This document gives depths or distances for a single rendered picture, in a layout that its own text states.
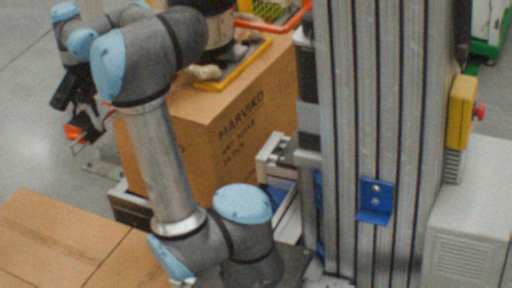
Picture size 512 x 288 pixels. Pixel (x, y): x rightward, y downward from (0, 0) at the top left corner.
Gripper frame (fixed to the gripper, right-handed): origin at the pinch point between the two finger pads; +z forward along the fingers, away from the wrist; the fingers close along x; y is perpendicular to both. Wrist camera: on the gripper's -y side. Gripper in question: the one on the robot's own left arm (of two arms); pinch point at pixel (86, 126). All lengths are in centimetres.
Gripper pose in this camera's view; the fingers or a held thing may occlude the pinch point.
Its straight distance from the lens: 184.1
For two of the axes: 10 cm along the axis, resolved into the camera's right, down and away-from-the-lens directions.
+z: 0.9, 7.9, 6.1
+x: -8.7, -2.4, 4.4
